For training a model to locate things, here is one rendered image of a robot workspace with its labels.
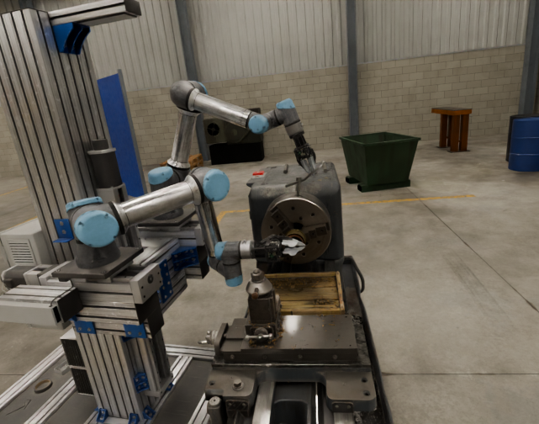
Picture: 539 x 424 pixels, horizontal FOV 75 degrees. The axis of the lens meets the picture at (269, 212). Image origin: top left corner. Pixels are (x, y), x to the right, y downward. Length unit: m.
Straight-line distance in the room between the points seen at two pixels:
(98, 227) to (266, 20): 10.82
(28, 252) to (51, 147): 0.48
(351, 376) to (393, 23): 11.17
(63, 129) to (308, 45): 10.36
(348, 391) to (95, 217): 0.88
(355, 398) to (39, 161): 1.38
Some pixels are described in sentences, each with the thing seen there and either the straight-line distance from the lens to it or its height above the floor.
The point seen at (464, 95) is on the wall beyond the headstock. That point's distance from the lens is 12.25.
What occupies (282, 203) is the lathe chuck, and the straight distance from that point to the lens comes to 1.53.
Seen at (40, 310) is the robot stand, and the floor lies 1.06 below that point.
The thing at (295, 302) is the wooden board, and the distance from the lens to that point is 1.43.
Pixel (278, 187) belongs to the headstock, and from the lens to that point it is 1.70.
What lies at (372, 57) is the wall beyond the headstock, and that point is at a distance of 11.63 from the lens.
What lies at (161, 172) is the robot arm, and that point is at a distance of 1.71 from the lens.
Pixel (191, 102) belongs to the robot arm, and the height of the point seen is 1.68.
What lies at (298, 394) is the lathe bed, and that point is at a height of 0.84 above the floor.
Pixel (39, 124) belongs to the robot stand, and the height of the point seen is 1.65.
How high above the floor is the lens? 1.65
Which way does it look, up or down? 17 degrees down
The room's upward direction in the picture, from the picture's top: 6 degrees counter-clockwise
